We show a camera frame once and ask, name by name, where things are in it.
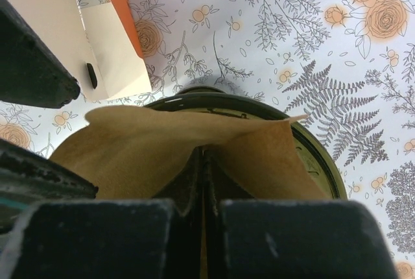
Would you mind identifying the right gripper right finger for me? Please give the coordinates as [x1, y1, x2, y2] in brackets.
[204, 152, 397, 278]

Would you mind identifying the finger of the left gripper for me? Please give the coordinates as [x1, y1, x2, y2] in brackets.
[1, 140, 98, 227]
[1, 0, 80, 109]

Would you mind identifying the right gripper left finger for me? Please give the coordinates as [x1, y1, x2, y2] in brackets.
[1, 149, 202, 278]

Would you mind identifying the orange coffee filter box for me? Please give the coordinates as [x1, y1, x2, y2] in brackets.
[7, 0, 152, 101]

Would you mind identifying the brown paper coffee filter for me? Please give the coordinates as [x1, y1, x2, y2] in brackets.
[50, 106, 328, 200]

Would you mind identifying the dark glass dripper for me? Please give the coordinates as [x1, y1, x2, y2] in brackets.
[146, 86, 348, 200]

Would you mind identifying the floral patterned table mat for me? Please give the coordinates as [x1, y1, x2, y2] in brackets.
[1, 0, 414, 278]

